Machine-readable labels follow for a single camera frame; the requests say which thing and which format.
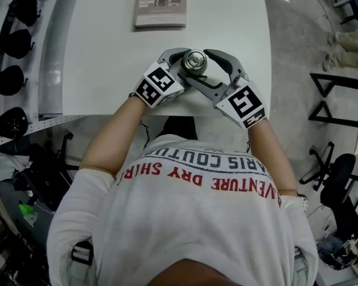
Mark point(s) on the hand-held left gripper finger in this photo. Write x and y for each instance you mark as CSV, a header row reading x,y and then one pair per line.
x,y
173,53
186,81

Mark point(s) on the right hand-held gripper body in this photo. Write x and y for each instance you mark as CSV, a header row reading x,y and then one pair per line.
x,y
244,104

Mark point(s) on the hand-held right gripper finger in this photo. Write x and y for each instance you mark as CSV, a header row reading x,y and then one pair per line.
x,y
213,92
231,62

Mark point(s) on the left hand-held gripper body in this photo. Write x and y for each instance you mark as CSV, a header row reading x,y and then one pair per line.
x,y
156,85

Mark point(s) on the person's left forearm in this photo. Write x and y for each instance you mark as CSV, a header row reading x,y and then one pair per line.
x,y
113,136

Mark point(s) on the person's right forearm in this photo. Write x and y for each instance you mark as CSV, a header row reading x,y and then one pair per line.
x,y
270,156

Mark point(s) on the person's black trousers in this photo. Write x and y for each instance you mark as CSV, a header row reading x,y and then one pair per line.
x,y
180,127

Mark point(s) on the grey book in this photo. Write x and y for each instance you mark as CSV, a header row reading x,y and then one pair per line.
x,y
160,7

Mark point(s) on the patterned stool cushion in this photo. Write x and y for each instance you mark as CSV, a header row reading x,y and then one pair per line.
x,y
302,201

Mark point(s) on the white metal shelf rack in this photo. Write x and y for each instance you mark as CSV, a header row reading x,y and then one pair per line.
x,y
52,40

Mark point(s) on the black office chair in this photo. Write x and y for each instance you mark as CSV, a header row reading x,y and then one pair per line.
x,y
47,171
340,177

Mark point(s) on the white printed t-shirt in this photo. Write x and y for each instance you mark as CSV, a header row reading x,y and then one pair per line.
x,y
179,216

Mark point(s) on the white cloth pile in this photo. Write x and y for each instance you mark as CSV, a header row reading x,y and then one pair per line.
x,y
4,165

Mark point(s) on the person's neck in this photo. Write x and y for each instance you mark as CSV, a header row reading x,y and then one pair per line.
x,y
203,274

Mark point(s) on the green plastic object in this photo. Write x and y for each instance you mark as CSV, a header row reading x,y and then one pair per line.
x,y
26,210

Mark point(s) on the white side table black frame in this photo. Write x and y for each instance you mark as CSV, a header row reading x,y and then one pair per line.
x,y
334,100

